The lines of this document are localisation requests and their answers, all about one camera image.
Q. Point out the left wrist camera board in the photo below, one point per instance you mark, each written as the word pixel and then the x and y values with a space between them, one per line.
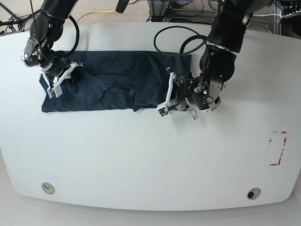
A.
pixel 164 111

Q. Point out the dark blue T-shirt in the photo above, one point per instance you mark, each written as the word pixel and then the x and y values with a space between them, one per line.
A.
pixel 116 80

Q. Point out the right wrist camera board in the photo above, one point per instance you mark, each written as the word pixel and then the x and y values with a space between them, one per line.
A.
pixel 54 92

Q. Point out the left table cable grommet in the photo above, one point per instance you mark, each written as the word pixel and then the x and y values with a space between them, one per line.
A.
pixel 48 188

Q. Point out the right table cable grommet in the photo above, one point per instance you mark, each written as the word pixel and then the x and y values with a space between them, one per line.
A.
pixel 254 193

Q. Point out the table cable grommet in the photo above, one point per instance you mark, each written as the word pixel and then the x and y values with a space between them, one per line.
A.
pixel 48 188
pixel 254 193

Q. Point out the white power strip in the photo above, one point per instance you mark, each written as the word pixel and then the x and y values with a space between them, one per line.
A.
pixel 291 11

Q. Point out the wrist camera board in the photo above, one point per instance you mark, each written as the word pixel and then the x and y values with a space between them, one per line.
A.
pixel 54 92
pixel 164 111

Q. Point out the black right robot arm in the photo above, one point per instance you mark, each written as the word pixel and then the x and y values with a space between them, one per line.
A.
pixel 45 30

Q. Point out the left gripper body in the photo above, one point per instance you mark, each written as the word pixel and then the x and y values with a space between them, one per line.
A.
pixel 187 95

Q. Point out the black microphone object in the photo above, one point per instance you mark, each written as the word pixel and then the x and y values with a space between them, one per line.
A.
pixel 121 6

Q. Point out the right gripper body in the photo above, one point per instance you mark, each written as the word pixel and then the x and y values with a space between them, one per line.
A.
pixel 52 73

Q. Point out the red tape rectangle marking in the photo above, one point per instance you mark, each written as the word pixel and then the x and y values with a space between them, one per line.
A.
pixel 276 147

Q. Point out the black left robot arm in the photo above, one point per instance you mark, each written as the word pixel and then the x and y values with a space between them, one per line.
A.
pixel 225 38

